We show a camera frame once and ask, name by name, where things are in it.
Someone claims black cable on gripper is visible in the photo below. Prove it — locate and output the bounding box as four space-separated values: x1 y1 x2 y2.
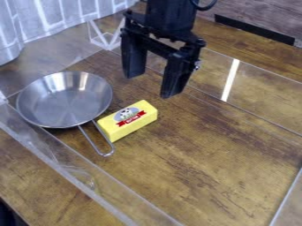
189 0 217 11

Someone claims black strip on table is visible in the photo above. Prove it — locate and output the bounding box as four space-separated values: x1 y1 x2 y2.
215 14 295 46

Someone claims silver metal frying pan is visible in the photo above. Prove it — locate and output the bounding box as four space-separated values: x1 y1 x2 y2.
14 71 114 157

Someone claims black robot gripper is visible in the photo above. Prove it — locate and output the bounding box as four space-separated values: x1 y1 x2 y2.
121 0 205 99

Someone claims white sheer curtain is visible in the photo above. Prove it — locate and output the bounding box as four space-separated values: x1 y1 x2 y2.
0 0 139 66

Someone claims clear acrylic barrier wall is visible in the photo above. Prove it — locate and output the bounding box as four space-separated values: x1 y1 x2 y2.
0 17 302 226

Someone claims yellow butter block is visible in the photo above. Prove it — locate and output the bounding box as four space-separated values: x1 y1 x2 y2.
96 100 157 142

